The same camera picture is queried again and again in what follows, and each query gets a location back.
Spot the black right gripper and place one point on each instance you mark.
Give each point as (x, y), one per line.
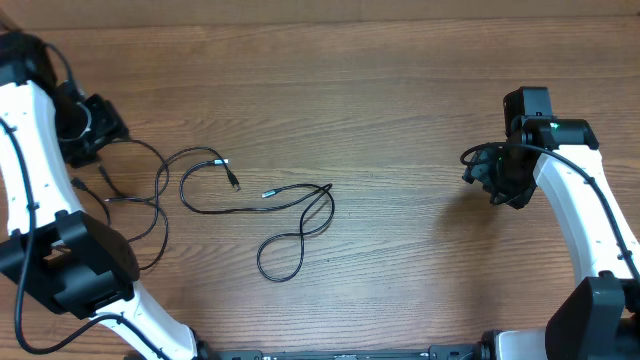
(478, 172)

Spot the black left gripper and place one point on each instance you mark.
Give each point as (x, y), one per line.
(111, 126)

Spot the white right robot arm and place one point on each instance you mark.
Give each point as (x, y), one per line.
(600, 318)

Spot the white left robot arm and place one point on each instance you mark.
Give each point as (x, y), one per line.
(55, 252)

